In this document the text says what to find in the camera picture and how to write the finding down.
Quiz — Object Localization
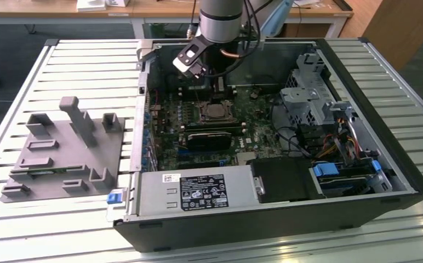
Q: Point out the wooden desk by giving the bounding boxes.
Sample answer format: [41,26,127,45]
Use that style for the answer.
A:
[0,0,355,39]

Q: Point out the black plastic shroud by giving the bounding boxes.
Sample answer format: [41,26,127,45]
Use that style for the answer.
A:
[249,157,326,205]

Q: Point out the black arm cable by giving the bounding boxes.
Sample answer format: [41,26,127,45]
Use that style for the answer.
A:
[211,0,267,77]

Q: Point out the silver disk bay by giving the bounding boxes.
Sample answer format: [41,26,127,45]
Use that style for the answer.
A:
[308,157,395,199]

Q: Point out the CPU socket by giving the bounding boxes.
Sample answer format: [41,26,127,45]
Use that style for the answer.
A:
[195,100,235,122]

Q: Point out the silver power supply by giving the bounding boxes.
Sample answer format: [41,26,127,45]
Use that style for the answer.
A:
[133,167,265,221]

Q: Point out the green motherboard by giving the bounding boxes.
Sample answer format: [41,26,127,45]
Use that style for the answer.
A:
[143,86,285,172]

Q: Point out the black disk drive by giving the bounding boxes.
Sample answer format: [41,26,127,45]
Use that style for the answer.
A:
[319,176,372,197]

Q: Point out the yellow red power wires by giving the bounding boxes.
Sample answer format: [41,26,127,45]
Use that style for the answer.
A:
[315,117,364,165]

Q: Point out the black graphics card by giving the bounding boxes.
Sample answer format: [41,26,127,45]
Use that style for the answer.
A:
[179,131,234,152]

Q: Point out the silver drive cage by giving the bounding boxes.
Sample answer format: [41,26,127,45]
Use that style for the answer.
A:
[278,53,360,129]

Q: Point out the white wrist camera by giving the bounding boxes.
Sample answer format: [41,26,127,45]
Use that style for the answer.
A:
[173,37,209,79]

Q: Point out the blue disk carrier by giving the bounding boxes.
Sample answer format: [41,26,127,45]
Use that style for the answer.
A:
[312,159,383,180]

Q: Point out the wooden cabinet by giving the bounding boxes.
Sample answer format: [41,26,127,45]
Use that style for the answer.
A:
[338,0,423,72]

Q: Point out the plain white box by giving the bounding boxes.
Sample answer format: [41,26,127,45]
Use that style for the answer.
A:
[75,0,110,13]

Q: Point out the grey case bracket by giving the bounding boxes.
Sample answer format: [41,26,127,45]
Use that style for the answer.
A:
[135,39,158,72]

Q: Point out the green RAM stick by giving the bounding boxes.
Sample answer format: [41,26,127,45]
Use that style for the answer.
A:
[27,167,82,175]

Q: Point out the black PC case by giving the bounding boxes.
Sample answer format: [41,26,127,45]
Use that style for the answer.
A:
[111,37,423,253]

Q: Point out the dark grey flat cable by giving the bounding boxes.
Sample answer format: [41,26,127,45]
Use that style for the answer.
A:
[334,134,358,167]

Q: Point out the silver chipset heatsink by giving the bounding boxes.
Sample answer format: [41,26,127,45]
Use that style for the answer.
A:
[237,152,258,165]

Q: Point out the grey parts rack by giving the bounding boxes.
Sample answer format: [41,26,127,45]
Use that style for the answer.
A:
[0,95,127,204]

